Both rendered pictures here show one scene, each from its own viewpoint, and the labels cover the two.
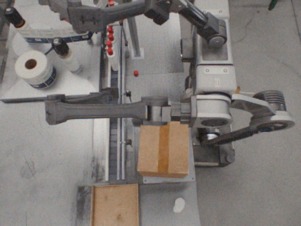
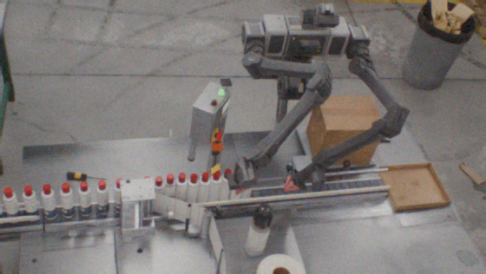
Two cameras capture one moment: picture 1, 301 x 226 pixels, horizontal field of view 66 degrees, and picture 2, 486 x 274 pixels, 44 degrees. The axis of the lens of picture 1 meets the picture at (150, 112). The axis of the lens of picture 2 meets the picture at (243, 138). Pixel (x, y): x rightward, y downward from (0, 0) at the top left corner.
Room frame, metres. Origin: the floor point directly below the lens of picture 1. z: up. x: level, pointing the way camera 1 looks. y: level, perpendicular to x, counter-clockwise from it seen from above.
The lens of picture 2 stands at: (1.71, 1.75, 3.17)
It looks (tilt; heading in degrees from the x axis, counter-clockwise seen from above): 47 degrees down; 243
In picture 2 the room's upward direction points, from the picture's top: 12 degrees clockwise
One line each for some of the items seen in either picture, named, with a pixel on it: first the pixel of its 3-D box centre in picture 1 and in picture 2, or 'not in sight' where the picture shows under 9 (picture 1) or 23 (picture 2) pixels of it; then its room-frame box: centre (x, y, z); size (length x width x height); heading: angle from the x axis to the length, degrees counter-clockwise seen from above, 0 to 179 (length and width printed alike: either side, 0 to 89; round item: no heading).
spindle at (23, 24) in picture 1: (22, 26); not in sight; (1.19, 0.76, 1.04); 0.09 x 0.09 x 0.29
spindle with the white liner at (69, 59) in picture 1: (66, 56); (259, 229); (0.91, 0.46, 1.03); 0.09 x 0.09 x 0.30
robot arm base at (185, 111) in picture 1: (182, 111); (359, 52); (0.28, -0.11, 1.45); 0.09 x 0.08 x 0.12; 170
